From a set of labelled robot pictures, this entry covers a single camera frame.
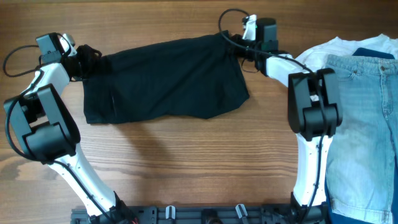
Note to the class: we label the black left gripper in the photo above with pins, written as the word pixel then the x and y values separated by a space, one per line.
pixel 91 58

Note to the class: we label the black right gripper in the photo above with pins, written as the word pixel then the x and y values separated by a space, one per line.
pixel 237 42

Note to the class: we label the black shorts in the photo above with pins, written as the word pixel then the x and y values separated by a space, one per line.
pixel 196 77

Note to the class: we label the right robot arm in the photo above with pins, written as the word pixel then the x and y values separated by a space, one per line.
pixel 314 113

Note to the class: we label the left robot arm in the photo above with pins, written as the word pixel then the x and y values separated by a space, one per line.
pixel 39 128

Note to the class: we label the white t-shirt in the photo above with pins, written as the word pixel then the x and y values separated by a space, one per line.
pixel 339 53

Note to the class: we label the light blue denim shorts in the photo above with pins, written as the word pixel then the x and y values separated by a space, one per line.
pixel 363 140

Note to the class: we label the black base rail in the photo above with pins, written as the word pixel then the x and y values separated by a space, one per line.
pixel 198 215

